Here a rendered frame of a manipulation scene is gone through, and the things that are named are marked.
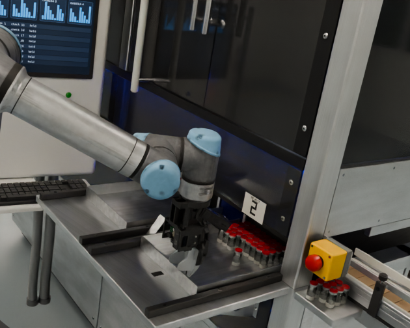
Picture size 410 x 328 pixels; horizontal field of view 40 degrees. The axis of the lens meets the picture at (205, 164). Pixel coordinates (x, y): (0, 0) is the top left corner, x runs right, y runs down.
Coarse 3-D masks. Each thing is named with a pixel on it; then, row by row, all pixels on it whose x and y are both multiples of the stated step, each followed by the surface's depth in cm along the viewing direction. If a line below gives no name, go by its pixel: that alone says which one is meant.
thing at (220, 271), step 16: (208, 224) 160; (144, 240) 146; (160, 240) 152; (160, 256) 141; (208, 256) 149; (224, 256) 151; (176, 272) 135; (208, 272) 142; (224, 272) 143; (240, 272) 144; (256, 272) 140; (272, 272) 143; (192, 288) 130; (208, 288) 131
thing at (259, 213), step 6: (246, 192) 152; (246, 198) 152; (252, 198) 150; (246, 204) 152; (252, 204) 150; (258, 204) 148; (264, 204) 146; (246, 210) 152; (252, 210) 150; (258, 210) 148; (264, 210) 147; (252, 216) 151; (258, 216) 149; (258, 222) 149
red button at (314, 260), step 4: (308, 256) 131; (312, 256) 130; (316, 256) 130; (308, 260) 131; (312, 260) 130; (316, 260) 129; (320, 260) 130; (308, 264) 131; (312, 264) 130; (316, 264) 129; (320, 264) 130; (308, 268) 131; (312, 268) 130; (316, 268) 129; (320, 268) 130
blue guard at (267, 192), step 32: (128, 96) 200; (128, 128) 201; (160, 128) 184; (192, 128) 170; (224, 160) 159; (256, 160) 148; (224, 192) 160; (256, 192) 149; (288, 192) 139; (288, 224) 140
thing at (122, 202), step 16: (96, 192) 175; (112, 192) 178; (128, 192) 181; (176, 192) 187; (112, 208) 160; (128, 208) 170; (144, 208) 171; (160, 208) 173; (128, 224) 154; (144, 224) 157
